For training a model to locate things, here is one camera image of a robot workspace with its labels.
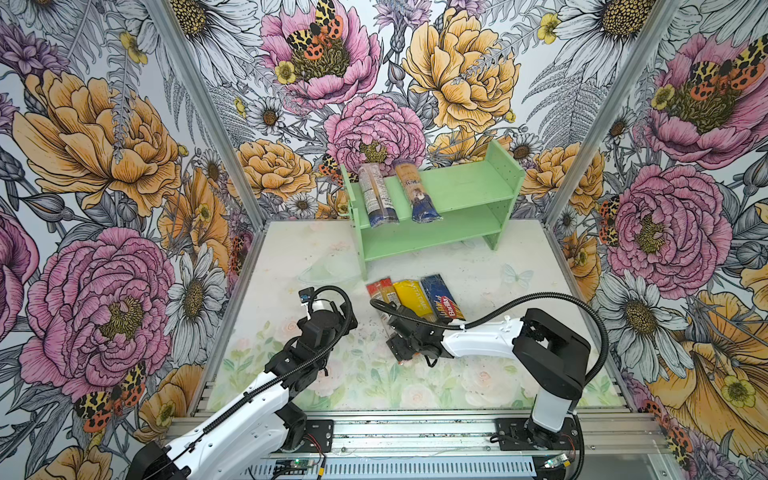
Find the small green circuit board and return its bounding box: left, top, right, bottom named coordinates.
left=271, top=459, right=315, bottom=480

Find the yellow blue spaghetti bag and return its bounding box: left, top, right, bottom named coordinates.
left=395, top=162, right=442, bottom=224

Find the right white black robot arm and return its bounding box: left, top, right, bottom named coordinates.
left=387, top=307, right=596, bottom=450

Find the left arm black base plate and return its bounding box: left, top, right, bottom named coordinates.
left=280, top=419, right=335, bottom=454

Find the yellow Pastatime spaghetti bag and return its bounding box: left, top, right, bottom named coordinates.
left=393, top=280, right=436, bottom=322

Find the left aluminium corner post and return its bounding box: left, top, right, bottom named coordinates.
left=147, top=1, right=267, bottom=233

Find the right aluminium corner post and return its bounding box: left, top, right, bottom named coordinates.
left=544, top=0, right=681, bottom=229

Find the blue Barilla spaghetti box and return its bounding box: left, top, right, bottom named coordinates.
left=420, top=274, right=465, bottom=324

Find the green wooden two-tier shelf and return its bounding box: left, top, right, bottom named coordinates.
left=342, top=140, right=526, bottom=279

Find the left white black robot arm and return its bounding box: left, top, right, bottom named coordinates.
left=126, top=297, right=357, bottom=479

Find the aluminium front rail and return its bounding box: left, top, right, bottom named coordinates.
left=149, top=410, right=679, bottom=480

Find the right black corrugated cable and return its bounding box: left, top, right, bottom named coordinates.
left=370, top=292, right=610, bottom=480

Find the clear grey label spaghetti bag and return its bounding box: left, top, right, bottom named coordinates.
left=358, top=164, right=399, bottom=228

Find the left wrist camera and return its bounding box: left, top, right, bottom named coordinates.
left=298, top=287, right=338, bottom=319

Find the aluminium corner post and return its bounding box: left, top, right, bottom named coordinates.
left=147, top=1, right=267, bottom=233
left=544, top=0, right=681, bottom=229

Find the red white label spaghetti bag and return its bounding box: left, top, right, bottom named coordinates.
left=366, top=277, right=401, bottom=338

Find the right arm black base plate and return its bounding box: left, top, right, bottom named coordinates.
left=489, top=417, right=582, bottom=451

